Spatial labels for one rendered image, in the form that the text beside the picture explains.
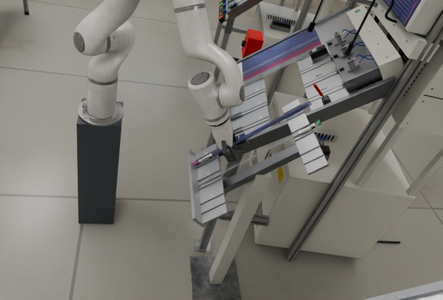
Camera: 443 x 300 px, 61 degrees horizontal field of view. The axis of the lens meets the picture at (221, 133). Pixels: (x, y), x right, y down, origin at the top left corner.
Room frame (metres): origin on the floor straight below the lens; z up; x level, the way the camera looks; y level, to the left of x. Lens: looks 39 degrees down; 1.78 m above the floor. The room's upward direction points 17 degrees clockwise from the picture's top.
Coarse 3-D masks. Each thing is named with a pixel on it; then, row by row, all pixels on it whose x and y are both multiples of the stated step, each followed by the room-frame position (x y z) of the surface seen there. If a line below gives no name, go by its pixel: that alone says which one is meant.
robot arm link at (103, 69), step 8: (128, 24) 1.27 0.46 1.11; (120, 32) 1.22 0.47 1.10; (128, 32) 1.25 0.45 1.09; (112, 40) 1.18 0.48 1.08; (120, 40) 1.21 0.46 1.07; (128, 40) 1.24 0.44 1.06; (112, 48) 1.19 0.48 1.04; (120, 48) 1.22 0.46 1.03; (128, 48) 1.25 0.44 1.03; (96, 56) 1.23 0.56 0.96; (104, 56) 1.23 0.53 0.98; (112, 56) 1.23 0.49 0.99; (120, 56) 1.23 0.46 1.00; (88, 64) 1.19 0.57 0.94; (96, 64) 1.19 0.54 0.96; (104, 64) 1.19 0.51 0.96; (112, 64) 1.20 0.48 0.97; (120, 64) 1.22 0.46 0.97; (88, 72) 1.17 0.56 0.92; (96, 72) 1.16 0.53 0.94; (104, 72) 1.17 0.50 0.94; (112, 72) 1.19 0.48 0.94; (96, 80) 1.16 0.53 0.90; (104, 80) 1.17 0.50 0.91; (112, 80) 1.19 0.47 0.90
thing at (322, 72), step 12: (324, 24) 1.93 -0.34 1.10; (336, 24) 1.88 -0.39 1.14; (348, 24) 1.83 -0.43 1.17; (324, 36) 1.81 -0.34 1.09; (324, 60) 1.61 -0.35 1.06; (300, 72) 1.59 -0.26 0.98; (312, 72) 1.56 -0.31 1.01; (324, 72) 1.53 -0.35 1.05; (312, 84) 1.47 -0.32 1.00; (324, 84) 1.44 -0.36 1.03; (336, 84) 1.41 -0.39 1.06; (312, 96) 1.39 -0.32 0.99; (336, 96) 1.34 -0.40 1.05; (312, 108) 1.31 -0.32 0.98
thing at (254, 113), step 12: (252, 84) 1.64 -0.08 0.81; (264, 84) 1.60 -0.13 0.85; (252, 96) 1.54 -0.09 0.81; (264, 96) 1.51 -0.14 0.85; (240, 108) 1.48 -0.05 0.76; (252, 108) 1.45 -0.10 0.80; (264, 108) 1.42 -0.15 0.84; (240, 120) 1.39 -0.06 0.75; (252, 120) 1.36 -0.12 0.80; (264, 120) 1.34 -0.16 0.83; (240, 132) 1.31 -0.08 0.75
